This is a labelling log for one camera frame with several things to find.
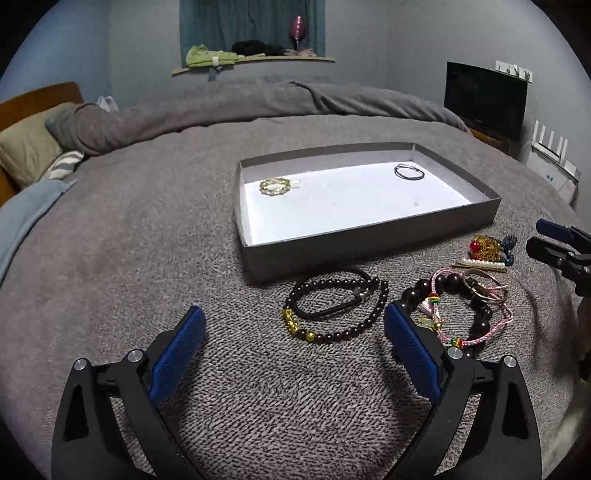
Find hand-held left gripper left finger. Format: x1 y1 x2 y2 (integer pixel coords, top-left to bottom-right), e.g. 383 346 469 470
51 305 207 480

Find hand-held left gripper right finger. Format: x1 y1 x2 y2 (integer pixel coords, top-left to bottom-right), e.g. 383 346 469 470
383 301 543 480

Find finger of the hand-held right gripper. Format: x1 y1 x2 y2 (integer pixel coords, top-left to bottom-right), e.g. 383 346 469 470
525 235 591 296
536 219 591 252

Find dark blue bead bracelet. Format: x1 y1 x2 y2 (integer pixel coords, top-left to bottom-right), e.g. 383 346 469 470
499 234 519 267

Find small dark bead bracelet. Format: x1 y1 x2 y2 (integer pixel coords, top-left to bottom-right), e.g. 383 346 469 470
281 276 390 343

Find red and gold bracelet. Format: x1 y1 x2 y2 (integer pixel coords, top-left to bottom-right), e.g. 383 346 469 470
469 234 503 260

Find pearl gold hair clip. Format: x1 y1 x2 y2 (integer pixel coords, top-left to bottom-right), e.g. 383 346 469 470
451 258 509 274

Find large dark bead bracelet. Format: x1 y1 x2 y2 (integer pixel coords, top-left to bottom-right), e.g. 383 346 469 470
400 272 494 360

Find pink cord bracelet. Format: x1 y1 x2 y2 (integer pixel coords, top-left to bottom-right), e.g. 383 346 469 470
417 269 515 348

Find silver bangle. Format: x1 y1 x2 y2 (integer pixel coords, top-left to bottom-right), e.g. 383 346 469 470
462 269 509 304

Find black cord bracelet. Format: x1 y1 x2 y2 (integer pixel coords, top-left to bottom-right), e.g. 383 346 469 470
294 269 376 320

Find grey cardboard tray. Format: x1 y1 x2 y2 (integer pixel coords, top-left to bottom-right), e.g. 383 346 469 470
235 142 502 287

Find white router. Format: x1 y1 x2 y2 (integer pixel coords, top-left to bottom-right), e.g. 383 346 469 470
529 119 581 184

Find wooden stand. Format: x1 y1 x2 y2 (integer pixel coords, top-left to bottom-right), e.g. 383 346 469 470
466 124 523 160

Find grey knit bed blanket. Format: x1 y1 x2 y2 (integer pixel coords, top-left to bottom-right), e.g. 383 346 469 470
0 113 583 480

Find black monitor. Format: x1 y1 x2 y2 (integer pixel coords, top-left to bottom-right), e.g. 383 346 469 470
444 61 529 145

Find light blue blanket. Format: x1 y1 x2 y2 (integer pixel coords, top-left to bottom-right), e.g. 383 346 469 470
0 178 78 278

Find striped pillow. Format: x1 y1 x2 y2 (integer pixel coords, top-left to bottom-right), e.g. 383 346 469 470
39 149 87 182

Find grey duvet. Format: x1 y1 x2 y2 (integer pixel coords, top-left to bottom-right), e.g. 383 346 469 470
45 80 470 156

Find olive pillow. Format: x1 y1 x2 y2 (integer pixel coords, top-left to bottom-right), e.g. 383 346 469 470
0 102 78 190

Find wooden headboard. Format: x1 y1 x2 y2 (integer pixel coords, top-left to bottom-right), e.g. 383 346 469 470
0 82 85 208

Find green cloth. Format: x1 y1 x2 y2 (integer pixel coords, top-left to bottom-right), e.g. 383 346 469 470
184 44 240 69

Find wooden window sill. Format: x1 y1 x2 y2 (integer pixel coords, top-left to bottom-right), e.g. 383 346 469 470
171 55 336 77

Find black cloth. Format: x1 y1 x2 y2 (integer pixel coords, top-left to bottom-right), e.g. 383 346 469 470
230 40 290 57

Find pink glass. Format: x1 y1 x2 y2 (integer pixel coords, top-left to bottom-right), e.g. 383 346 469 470
288 15 308 52

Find teal curtain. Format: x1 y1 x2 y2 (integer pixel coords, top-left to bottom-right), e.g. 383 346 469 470
178 0 327 62

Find white wall hooks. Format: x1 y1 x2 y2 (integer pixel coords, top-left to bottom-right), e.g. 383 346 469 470
494 59 533 83

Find thin dark ring bangle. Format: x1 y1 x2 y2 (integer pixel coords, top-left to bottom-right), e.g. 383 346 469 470
394 163 426 181

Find gold chain bracelet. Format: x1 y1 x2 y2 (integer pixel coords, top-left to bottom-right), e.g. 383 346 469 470
259 178 301 197

